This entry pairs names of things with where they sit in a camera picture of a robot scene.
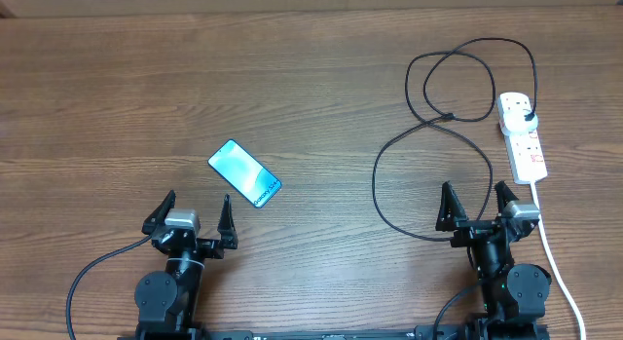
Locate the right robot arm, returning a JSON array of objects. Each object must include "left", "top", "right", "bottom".
[{"left": 432, "top": 181, "right": 552, "bottom": 340}]

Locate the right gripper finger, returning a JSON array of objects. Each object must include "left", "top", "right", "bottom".
[
  {"left": 495, "top": 181, "right": 518, "bottom": 217},
  {"left": 435, "top": 181, "right": 468, "bottom": 232}
]

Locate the white power strip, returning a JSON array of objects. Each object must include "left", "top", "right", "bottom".
[{"left": 496, "top": 92, "right": 548, "bottom": 184}]

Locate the white charger adapter plug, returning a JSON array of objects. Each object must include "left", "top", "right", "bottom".
[{"left": 500, "top": 110, "right": 538, "bottom": 136}]

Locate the blue Galaxy smartphone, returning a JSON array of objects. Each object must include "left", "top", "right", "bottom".
[{"left": 207, "top": 139, "right": 281, "bottom": 208}]

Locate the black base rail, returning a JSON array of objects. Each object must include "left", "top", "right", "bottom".
[{"left": 117, "top": 325, "right": 550, "bottom": 340}]

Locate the white power strip cord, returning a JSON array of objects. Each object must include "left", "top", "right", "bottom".
[{"left": 529, "top": 181, "right": 587, "bottom": 340}]

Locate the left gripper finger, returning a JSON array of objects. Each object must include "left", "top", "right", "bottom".
[
  {"left": 141, "top": 190, "right": 176, "bottom": 235},
  {"left": 217, "top": 194, "right": 238, "bottom": 249}
]

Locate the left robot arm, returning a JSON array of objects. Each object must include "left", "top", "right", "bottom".
[{"left": 134, "top": 191, "right": 238, "bottom": 339}]

